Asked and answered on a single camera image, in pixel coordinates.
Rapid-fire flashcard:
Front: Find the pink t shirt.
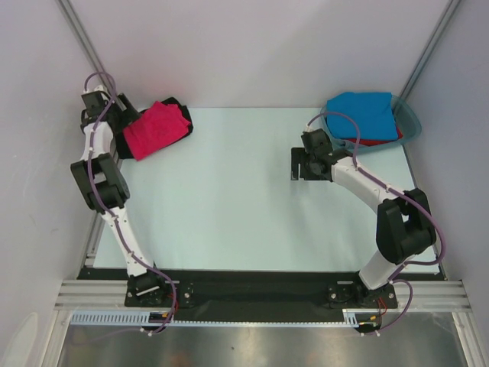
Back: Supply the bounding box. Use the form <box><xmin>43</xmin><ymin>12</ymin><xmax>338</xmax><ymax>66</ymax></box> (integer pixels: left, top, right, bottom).
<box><xmin>122</xmin><ymin>100</ymin><xmax>191</xmax><ymax>161</ymax></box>

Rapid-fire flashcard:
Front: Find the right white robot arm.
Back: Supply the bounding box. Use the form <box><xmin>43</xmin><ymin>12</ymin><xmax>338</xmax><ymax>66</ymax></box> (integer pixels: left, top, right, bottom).
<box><xmin>291</xmin><ymin>129</ymin><xmax>436</xmax><ymax>307</ymax></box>

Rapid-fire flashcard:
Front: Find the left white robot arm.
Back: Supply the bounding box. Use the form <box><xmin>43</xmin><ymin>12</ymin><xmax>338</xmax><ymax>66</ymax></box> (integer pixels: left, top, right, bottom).
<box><xmin>70</xmin><ymin>86</ymin><xmax>169</xmax><ymax>306</ymax></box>

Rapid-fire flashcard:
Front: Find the red t shirt in basket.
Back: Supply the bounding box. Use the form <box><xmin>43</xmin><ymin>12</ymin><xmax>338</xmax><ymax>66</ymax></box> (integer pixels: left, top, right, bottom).
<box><xmin>340</xmin><ymin>128</ymin><xmax>403</xmax><ymax>148</ymax></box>

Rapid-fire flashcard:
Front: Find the blue t shirt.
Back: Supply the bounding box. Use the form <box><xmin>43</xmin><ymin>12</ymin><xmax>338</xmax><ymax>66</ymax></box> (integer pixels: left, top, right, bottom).
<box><xmin>325</xmin><ymin>92</ymin><xmax>398</xmax><ymax>141</ymax></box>

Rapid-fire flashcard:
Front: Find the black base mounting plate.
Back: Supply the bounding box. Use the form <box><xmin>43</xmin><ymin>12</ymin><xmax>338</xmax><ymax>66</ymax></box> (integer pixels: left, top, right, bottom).
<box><xmin>78</xmin><ymin>265</ymin><xmax>446</xmax><ymax>323</ymax></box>

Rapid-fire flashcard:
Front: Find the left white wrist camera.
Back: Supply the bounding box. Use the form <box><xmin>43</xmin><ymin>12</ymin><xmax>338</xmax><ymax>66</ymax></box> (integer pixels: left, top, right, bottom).
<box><xmin>83</xmin><ymin>84</ymin><xmax>108</xmax><ymax>94</ymax></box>

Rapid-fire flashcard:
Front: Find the left aluminium corner post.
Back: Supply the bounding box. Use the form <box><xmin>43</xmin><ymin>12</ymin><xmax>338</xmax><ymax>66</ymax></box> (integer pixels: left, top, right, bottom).
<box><xmin>54</xmin><ymin>0</ymin><xmax>115</xmax><ymax>91</ymax></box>

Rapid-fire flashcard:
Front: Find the aluminium corner post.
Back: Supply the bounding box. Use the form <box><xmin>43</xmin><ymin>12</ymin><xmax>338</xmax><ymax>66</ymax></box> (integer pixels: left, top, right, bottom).
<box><xmin>54</xmin><ymin>0</ymin><xmax>115</xmax><ymax>91</ymax></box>
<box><xmin>400</xmin><ymin>0</ymin><xmax>464</xmax><ymax>100</ymax></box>

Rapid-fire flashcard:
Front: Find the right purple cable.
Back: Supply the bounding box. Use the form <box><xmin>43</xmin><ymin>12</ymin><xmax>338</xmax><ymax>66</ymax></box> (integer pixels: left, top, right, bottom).
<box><xmin>304</xmin><ymin>110</ymin><xmax>448</xmax><ymax>337</ymax></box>

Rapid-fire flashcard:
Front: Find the purple cable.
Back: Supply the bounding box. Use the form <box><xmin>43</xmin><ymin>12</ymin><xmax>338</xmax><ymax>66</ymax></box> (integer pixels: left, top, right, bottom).
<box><xmin>83</xmin><ymin>71</ymin><xmax>180</xmax><ymax>339</ymax></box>
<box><xmin>304</xmin><ymin>110</ymin><xmax>448</xmax><ymax>337</ymax></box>

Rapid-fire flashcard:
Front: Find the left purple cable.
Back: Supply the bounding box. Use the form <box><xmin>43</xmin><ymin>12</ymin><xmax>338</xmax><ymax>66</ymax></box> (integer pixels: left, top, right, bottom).
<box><xmin>83</xmin><ymin>71</ymin><xmax>180</xmax><ymax>339</ymax></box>

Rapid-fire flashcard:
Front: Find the right slotted cable duct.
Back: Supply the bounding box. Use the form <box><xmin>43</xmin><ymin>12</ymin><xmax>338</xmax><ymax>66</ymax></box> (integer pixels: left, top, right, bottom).
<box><xmin>342</xmin><ymin>309</ymin><xmax>383</xmax><ymax>328</ymax></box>

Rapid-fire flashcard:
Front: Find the slotted cable duct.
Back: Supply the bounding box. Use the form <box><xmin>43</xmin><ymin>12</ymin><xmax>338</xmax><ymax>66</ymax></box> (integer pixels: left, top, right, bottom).
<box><xmin>70</xmin><ymin>310</ymin><xmax>177</xmax><ymax>326</ymax></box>
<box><xmin>342</xmin><ymin>309</ymin><xmax>383</xmax><ymax>328</ymax></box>

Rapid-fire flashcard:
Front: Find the aluminium front frame rail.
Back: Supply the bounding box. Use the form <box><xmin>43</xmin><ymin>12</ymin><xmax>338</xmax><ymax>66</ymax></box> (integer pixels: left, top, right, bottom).
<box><xmin>55</xmin><ymin>280</ymin><xmax>471</xmax><ymax>313</ymax></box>

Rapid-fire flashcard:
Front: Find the right aluminium corner post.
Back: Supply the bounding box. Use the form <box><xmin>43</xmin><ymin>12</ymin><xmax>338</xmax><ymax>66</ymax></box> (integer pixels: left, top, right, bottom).
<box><xmin>400</xmin><ymin>0</ymin><xmax>464</xmax><ymax>100</ymax></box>

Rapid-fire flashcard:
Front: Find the left slotted cable duct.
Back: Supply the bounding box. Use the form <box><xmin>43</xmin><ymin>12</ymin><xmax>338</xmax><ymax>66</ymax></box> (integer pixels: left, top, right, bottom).
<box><xmin>70</xmin><ymin>310</ymin><xmax>177</xmax><ymax>326</ymax></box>

